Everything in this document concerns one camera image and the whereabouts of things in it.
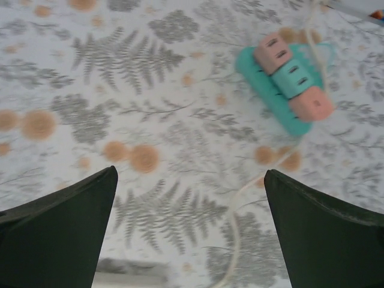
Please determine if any dusty pink plug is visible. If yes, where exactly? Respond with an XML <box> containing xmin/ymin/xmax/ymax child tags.
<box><xmin>253</xmin><ymin>32</ymin><xmax>293</xmax><ymax>76</ymax></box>

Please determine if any white power cord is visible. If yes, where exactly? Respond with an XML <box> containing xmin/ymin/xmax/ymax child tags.
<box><xmin>209</xmin><ymin>0</ymin><xmax>334</xmax><ymax>288</ymax></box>

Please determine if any teal tray with cubes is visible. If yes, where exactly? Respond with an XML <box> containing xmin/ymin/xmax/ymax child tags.
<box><xmin>234</xmin><ymin>41</ymin><xmax>337</xmax><ymax>137</ymax></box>

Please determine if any salmon pink plug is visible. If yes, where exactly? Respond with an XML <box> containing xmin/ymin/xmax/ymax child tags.
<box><xmin>287</xmin><ymin>86</ymin><xmax>335</xmax><ymax>123</ymax></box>

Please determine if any floral tablecloth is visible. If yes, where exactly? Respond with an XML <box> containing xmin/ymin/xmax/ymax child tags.
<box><xmin>0</xmin><ymin>0</ymin><xmax>384</xmax><ymax>288</ymax></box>

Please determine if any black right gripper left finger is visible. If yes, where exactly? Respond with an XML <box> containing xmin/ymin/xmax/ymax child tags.
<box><xmin>0</xmin><ymin>165</ymin><xmax>119</xmax><ymax>288</ymax></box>

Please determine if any teal plug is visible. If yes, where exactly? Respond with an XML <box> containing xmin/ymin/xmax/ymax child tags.
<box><xmin>271</xmin><ymin>58</ymin><xmax>313</xmax><ymax>100</ymax></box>

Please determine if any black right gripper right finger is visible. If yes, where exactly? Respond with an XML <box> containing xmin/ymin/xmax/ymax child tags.
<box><xmin>263</xmin><ymin>169</ymin><xmax>384</xmax><ymax>288</ymax></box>

